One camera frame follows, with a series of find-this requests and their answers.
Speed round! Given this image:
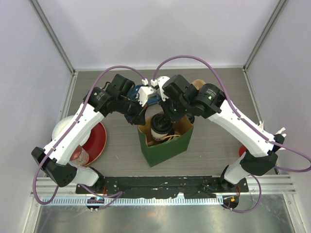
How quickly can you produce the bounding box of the white bowl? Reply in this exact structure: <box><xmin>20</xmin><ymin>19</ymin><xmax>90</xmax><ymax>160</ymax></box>
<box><xmin>52</xmin><ymin>115</ymin><xmax>91</xmax><ymax>146</ymax></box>

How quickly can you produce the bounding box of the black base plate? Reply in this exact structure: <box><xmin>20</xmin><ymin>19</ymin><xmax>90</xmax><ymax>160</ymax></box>
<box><xmin>75</xmin><ymin>175</ymin><xmax>249</xmax><ymax>199</ymax></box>

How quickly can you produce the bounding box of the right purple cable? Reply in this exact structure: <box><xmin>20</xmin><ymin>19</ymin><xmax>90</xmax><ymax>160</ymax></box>
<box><xmin>152</xmin><ymin>55</ymin><xmax>311</xmax><ymax>214</ymax></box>

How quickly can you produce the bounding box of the pink patterned cup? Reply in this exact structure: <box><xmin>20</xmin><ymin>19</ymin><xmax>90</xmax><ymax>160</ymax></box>
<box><xmin>70</xmin><ymin>145</ymin><xmax>89</xmax><ymax>166</ymax></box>

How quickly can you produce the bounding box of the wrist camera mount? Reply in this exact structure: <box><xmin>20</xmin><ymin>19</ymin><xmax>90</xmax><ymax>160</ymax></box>
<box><xmin>151</xmin><ymin>76</ymin><xmax>170</xmax><ymax>101</ymax></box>
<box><xmin>137</xmin><ymin>79</ymin><xmax>157</xmax><ymax>106</ymax></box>

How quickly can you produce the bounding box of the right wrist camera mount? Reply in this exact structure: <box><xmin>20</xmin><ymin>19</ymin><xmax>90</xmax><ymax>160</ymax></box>
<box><xmin>151</xmin><ymin>76</ymin><xmax>170</xmax><ymax>101</ymax></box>

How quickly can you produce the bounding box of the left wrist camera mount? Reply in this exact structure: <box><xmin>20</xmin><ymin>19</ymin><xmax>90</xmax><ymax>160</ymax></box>
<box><xmin>137</xmin><ymin>79</ymin><xmax>157</xmax><ymax>106</ymax></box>

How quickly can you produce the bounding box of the red cup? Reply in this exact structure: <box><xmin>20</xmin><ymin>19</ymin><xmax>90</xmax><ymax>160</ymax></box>
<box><xmin>239</xmin><ymin>145</ymin><xmax>247</xmax><ymax>157</ymax></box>

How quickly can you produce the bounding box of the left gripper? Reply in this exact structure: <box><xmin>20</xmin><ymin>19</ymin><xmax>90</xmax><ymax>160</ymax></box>
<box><xmin>117</xmin><ymin>94</ymin><xmax>149</xmax><ymax>126</ymax></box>

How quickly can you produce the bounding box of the blue ceramic dish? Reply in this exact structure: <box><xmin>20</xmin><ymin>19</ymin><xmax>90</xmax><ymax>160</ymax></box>
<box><xmin>128</xmin><ymin>85</ymin><xmax>160</xmax><ymax>106</ymax></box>

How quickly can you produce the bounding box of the green paper bag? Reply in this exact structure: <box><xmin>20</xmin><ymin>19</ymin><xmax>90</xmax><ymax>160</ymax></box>
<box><xmin>137</xmin><ymin>116</ymin><xmax>193</xmax><ymax>167</ymax></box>

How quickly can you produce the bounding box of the paper wrapped straw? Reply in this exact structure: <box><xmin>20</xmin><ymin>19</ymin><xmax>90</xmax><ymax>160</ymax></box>
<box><xmin>275</xmin><ymin>127</ymin><xmax>286</xmax><ymax>141</ymax></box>

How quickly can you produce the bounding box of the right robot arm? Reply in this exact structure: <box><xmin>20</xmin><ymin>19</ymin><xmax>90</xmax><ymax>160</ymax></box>
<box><xmin>157</xmin><ymin>75</ymin><xmax>285</xmax><ymax>192</ymax></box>

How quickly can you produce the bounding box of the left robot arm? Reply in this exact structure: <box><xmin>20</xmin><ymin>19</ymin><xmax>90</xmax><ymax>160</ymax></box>
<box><xmin>32</xmin><ymin>74</ymin><xmax>150</xmax><ymax>194</ymax></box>

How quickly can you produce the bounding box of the stack of black lids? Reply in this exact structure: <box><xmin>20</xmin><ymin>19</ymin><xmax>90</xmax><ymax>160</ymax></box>
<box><xmin>187</xmin><ymin>114</ymin><xmax>195</xmax><ymax>124</ymax></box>

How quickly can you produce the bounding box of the purple cable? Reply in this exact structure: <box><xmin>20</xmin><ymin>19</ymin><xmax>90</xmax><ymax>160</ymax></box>
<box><xmin>152</xmin><ymin>55</ymin><xmax>311</xmax><ymax>214</ymax></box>
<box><xmin>33</xmin><ymin>66</ymin><xmax>149</xmax><ymax>210</ymax></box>

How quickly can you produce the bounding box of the red plate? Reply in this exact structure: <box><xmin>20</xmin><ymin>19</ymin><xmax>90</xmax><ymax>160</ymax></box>
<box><xmin>82</xmin><ymin>122</ymin><xmax>107</xmax><ymax>166</ymax></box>

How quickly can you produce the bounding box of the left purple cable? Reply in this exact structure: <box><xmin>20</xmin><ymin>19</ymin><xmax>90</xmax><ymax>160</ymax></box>
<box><xmin>33</xmin><ymin>66</ymin><xmax>149</xmax><ymax>210</ymax></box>

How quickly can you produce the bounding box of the stack of cardboard cup carriers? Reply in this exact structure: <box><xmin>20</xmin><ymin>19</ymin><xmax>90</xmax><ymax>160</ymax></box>
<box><xmin>191</xmin><ymin>79</ymin><xmax>206</xmax><ymax>90</ymax></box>

